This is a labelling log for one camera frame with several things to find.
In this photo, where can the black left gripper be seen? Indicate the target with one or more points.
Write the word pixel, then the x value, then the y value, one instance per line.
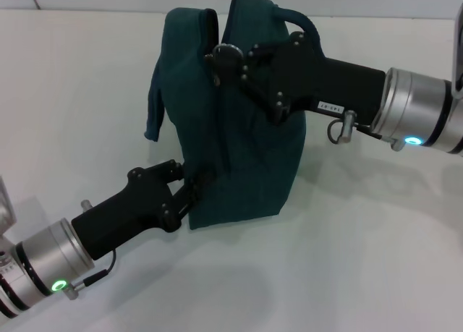
pixel 126 209

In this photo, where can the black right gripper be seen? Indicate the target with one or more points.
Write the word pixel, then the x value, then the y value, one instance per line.
pixel 325 82

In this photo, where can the dark teal insulated lunch bag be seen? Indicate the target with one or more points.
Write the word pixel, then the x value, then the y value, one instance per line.
pixel 253 165

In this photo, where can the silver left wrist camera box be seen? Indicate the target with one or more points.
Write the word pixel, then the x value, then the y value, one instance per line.
pixel 6 209

